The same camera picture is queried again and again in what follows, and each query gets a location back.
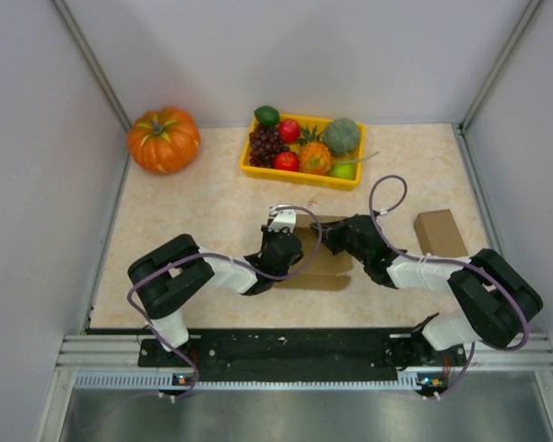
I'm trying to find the brown cardboard box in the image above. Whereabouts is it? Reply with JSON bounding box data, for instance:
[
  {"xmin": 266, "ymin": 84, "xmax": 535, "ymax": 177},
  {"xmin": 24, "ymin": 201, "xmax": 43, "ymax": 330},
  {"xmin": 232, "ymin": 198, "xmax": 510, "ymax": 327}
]
[{"xmin": 414, "ymin": 209, "xmax": 468, "ymax": 258}]

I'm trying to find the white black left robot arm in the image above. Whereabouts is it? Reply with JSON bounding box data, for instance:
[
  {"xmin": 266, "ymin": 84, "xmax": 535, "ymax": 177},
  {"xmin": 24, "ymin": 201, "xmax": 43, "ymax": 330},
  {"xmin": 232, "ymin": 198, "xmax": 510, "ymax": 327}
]
[{"xmin": 127, "ymin": 228, "xmax": 303, "ymax": 366}]

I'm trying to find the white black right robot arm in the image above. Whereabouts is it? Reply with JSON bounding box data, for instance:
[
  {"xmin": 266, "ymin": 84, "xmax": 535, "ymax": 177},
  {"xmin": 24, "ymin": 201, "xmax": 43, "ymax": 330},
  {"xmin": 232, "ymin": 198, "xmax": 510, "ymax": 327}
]
[{"xmin": 311, "ymin": 215, "xmax": 544, "ymax": 365}]

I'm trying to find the light green apple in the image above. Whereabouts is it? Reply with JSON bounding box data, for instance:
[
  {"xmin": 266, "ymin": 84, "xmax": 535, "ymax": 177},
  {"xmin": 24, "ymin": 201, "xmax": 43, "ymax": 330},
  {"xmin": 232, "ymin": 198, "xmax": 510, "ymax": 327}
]
[{"xmin": 328, "ymin": 151, "xmax": 379, "ymax": 180}]

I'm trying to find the orange horned melon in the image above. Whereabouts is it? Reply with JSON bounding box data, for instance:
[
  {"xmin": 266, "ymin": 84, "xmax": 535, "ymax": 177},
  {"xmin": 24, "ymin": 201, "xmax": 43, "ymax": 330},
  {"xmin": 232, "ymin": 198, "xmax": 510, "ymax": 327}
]
[{"xmin": 298, "ymin": 126, "xmax": 332, "ymax": 176}]

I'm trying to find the green netted melon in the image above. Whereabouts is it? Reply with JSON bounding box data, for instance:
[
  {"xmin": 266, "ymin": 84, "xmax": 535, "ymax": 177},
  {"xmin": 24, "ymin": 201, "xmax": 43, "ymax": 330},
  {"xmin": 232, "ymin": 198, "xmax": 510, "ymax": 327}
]
[{"xmin": 323, "ymin": 118, "xmax": 361, "ymax": 156}]

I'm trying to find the red apple front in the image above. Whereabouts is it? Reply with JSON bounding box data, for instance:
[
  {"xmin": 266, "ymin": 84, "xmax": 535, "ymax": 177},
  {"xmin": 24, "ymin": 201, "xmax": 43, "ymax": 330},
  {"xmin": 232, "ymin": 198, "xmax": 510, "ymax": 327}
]
[{"xmin": 273, "ymin": 151, "xmax": 300, "ymax": 172}]

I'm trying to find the red apple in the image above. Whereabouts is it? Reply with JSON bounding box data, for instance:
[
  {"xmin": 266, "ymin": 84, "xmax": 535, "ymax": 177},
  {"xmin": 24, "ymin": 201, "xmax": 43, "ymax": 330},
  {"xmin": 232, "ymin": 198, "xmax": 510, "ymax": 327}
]
[
  {"xmin": 278, "ymin": 119, "xmax": 300, "ymax": 144},
  {"xmin": 273, "ymin": 151, "xmax": 300, "ymax": 172}
]

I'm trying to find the red apple rear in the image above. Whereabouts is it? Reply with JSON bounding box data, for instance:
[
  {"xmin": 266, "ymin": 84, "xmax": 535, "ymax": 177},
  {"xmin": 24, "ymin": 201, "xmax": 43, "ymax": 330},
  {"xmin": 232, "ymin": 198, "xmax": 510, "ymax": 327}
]
[{"xmin": 278, "ymin": 119, "xmax": 300, "ymax": 144}]

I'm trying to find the purple grape bunch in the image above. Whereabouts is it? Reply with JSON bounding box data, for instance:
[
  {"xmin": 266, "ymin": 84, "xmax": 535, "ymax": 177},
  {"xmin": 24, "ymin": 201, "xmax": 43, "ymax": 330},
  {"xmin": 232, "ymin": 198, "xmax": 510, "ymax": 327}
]
[{"xmin": 249, "ymin": 123, "xmax": 289, "ymax": 169}]

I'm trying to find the dark green lime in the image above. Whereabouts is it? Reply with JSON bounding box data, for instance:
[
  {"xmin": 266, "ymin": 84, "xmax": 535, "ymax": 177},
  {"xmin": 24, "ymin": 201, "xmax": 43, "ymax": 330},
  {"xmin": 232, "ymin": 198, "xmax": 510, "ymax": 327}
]
[{"xmin": 253, "ymin": 105, "xmax": 281, "ymax": 127}]

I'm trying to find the orange pumpkin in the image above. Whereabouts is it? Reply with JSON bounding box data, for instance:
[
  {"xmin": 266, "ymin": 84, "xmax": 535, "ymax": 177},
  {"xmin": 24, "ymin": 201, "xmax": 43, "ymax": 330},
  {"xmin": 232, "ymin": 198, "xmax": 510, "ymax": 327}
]
[{"xmin": 126, "ymin": 107, "xmax": 201, "ymax": 175}]

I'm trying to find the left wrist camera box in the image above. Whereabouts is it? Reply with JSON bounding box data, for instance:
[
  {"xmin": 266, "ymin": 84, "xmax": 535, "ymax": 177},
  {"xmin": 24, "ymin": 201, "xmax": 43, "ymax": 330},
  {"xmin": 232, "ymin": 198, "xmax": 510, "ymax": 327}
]
[{"xmin": 266, "ymin": 204, "xmax": 297, "ymax": 234}]

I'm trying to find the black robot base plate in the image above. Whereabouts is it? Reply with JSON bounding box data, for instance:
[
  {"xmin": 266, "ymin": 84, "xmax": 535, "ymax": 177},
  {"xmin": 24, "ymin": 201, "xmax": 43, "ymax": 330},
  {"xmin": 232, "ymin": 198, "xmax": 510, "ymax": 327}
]
[{"xmin": 137, "ymin": 328, "xmax": 465, "ymax": 381}]

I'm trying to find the aluminium frame post right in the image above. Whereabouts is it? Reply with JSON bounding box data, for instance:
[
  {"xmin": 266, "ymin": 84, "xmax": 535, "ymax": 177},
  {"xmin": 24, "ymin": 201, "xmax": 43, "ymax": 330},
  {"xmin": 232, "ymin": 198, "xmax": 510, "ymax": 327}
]
[{"xmin": 457, "ymin": 0, "xmax": 545, "ymax": 136}]

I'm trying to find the aluminium frame post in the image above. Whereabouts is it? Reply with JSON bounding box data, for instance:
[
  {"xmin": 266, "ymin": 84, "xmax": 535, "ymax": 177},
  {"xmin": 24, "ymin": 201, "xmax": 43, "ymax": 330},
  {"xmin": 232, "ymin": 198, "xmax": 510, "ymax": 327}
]
[
  {"xmin": 457, "ymin": 0, "xmax": 545, "ymax": 136},
  {"xmin": 50, "ymin": 0, "xmax": 131, "ymax": 132}
]

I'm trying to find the white slotted cable duct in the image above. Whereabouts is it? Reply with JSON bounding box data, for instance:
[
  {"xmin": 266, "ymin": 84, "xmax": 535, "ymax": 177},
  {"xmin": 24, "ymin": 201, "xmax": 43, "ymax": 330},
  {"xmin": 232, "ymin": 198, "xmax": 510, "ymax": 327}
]
[{"xmin": 74, "ymin": 371, "xmax": 444, "ymax": 391}]

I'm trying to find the aluminium frame post left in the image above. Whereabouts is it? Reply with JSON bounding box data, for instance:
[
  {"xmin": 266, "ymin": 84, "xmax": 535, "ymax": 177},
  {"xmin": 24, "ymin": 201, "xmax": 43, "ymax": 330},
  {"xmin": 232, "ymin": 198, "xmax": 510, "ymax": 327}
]
[{"xmin": 50, "ymin": 0, "xmax": 131, "ymax": 132}]

